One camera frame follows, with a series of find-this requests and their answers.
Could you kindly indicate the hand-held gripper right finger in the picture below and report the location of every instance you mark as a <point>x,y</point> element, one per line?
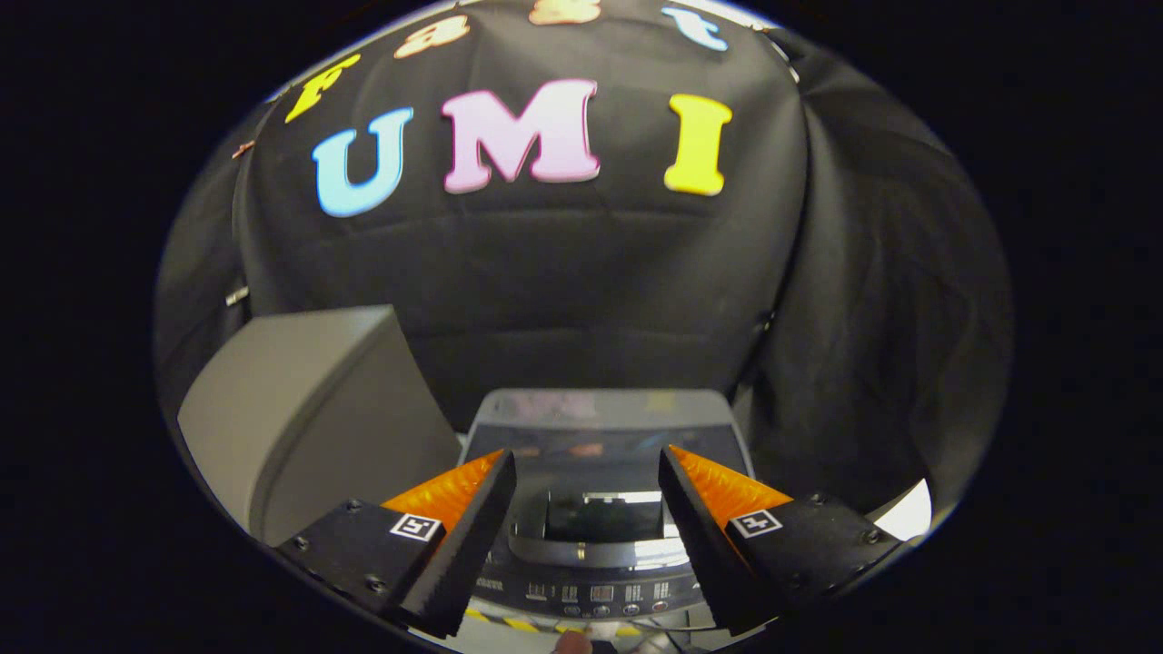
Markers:
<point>704,545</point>

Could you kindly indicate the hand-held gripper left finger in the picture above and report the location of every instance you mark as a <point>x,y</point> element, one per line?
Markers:
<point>472,536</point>

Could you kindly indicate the black washing machine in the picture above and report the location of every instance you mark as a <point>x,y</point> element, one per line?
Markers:
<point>591,595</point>

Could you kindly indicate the dark washing machine lid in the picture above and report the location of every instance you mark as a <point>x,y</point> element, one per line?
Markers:
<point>600,436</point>

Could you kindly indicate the white patterned board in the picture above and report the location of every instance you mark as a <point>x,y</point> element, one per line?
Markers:
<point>909,513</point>

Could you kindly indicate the white clip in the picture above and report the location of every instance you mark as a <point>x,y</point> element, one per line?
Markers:
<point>237,296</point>

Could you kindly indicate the red clip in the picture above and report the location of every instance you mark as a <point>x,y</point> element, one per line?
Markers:
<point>243,149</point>

